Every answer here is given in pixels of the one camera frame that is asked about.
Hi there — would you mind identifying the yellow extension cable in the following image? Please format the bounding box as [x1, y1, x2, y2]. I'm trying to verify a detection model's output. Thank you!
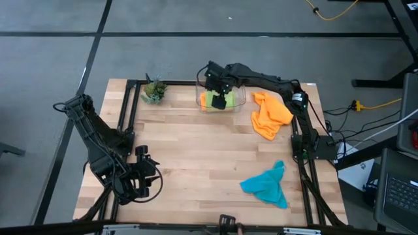
[305, 0, 359, 22]

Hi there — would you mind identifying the grey furniture foot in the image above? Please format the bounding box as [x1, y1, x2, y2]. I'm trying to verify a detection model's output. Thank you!
[0, 142, 26, 157]

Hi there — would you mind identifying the white cable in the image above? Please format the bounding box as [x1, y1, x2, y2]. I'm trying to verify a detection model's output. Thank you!
[354, 108, 418, 148]

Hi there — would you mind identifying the green succulent plant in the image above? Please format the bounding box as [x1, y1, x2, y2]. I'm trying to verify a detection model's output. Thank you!
[140, 75, 169, 106]

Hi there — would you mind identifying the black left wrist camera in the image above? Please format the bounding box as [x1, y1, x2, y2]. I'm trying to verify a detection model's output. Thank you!
[134, 159, 161, 180]

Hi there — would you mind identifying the black desk foot bar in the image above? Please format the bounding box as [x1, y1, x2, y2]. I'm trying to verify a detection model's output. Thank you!
[336, 135, 398, 171]

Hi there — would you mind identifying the clear plastic bin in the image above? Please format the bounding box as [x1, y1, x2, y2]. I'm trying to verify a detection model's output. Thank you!
[195, 74, 246, 114]

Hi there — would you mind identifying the white cardboard box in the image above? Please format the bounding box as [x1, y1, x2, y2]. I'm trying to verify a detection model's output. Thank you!
[338, 142, 376, 192]

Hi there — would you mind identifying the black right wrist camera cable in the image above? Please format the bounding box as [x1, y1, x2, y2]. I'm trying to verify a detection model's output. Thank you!
[196, 65, 210, 88]

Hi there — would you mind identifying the green microfiber towel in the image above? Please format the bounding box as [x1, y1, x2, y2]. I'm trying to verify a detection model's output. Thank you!
[204, 89, 236, 112]

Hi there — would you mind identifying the grey equipment case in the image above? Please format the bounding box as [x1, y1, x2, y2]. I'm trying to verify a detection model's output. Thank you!
[396, 72, 418, 157]

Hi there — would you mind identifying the teal microfiber towel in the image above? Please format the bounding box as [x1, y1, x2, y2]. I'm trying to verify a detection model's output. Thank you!
[240, 159, 289, 210]

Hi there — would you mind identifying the black left wrist camera cable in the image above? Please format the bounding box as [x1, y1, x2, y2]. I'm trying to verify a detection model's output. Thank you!
[132, 164, 164, 204]

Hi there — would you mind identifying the black aluminium table frame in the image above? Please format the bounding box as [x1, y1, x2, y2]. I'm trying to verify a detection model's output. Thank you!
[78, 78, 349, 229]

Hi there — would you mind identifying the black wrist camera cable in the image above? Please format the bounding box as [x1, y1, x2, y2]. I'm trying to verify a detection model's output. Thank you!
[132, 164, 164, 204]
[196, 65, 210, 88]

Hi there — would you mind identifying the black handheld device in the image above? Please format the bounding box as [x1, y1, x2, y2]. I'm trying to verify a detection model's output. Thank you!
[218, 213, 237, 235]

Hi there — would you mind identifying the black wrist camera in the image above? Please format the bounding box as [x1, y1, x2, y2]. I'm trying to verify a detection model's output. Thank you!
[211, 94, 228, 110]
[134, 159, 161, 180]

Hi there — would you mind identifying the silver metal bracket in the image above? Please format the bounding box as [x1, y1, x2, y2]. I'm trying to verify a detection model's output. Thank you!
[282, 227, 323, 235]
[101, 223, 141, 235]

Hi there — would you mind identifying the black power cable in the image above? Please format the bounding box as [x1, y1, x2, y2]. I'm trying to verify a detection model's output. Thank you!
[322, 103, 354, 116]

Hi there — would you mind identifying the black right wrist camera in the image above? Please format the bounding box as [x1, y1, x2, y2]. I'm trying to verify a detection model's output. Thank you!
[211, 94, 228, 110]

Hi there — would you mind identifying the grey laptop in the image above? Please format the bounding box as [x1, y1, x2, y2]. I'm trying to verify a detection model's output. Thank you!
[374, 148, 418, 234]

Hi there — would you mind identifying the black desk leg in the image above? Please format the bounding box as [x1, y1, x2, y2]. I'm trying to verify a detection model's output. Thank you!
[351, 0, 418, 89]

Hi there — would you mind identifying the yellow power splitter cable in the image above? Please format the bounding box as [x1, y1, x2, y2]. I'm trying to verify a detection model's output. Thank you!
[351, 97, 403, 112]

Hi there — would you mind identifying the black rig crossbar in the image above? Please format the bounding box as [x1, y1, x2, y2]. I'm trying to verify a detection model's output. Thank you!
[0, 219, 418, 235]

